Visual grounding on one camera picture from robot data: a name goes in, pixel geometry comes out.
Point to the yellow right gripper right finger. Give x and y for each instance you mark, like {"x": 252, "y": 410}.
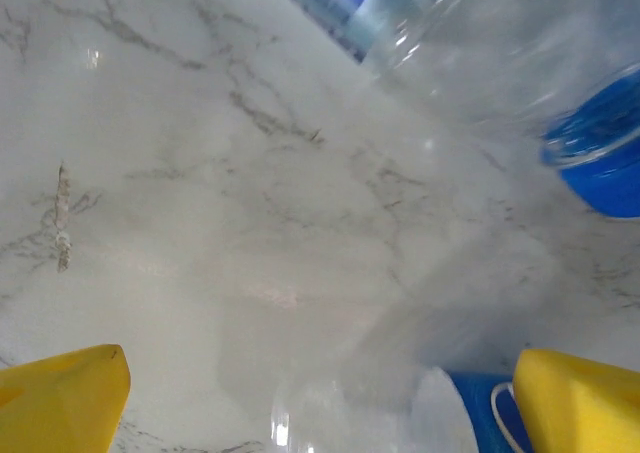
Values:
{"x": 580, "y": 408}

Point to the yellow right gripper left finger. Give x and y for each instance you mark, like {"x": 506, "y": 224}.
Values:
{"x": 60, "y": 403}

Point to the clear bottle blue label white cap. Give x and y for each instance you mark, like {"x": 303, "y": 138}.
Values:
{"x": 400, "y": 418}

